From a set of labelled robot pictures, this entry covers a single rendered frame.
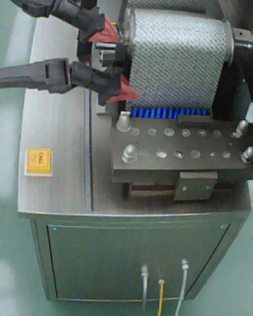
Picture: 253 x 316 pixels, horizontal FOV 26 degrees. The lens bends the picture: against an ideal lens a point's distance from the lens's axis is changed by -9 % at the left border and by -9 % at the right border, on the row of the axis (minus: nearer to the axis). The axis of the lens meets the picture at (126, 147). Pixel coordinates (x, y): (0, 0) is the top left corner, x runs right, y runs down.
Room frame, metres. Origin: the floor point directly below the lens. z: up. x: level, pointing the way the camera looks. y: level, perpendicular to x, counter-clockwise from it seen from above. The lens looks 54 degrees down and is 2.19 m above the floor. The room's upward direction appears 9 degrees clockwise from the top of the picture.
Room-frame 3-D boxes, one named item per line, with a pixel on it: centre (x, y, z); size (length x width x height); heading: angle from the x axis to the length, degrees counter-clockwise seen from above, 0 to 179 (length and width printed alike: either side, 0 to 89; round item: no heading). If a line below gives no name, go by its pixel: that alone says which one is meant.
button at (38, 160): (0.85, 0.23, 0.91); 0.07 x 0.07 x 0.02; 10
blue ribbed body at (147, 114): (0.99, -0.10, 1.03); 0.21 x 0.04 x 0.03; 100
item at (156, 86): (1.01, -0.10, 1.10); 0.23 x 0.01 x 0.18; 100
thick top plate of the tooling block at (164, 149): (0.90, -0.16, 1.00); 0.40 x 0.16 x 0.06; 100
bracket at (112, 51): (1.08, 0.08, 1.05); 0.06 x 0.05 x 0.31; 100
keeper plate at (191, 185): (0.81, -0.19, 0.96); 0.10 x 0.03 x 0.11; 100
